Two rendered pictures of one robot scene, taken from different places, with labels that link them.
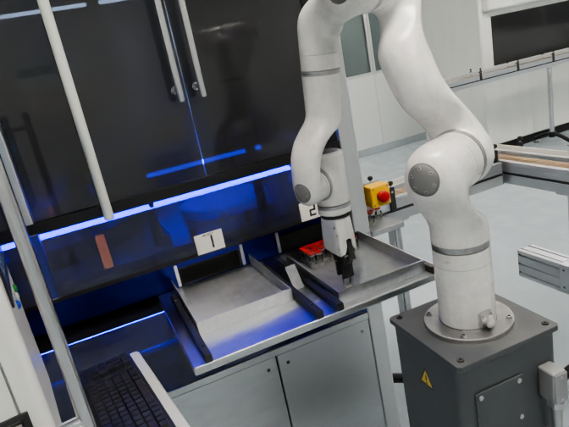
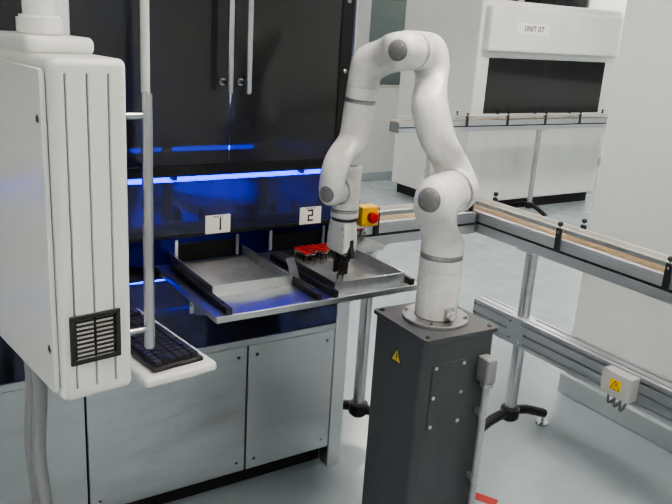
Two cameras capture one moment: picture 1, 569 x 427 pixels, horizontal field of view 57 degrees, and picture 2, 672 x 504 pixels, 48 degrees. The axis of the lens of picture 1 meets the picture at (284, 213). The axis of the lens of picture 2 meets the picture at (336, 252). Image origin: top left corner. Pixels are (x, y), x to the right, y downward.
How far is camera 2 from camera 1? 95 cm
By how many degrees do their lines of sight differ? 13
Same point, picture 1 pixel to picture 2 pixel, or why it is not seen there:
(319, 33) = (369, 72)
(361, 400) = (311, 407)
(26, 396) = (122, 296)
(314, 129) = (347, 145)
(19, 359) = (125, 266)
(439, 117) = (446, 158)
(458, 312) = (431, 306)
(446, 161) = (447, 189)
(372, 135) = not seen: hidden behind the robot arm
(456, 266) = (437, 270)
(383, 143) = not seen: hidden behind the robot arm
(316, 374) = (278, 371)
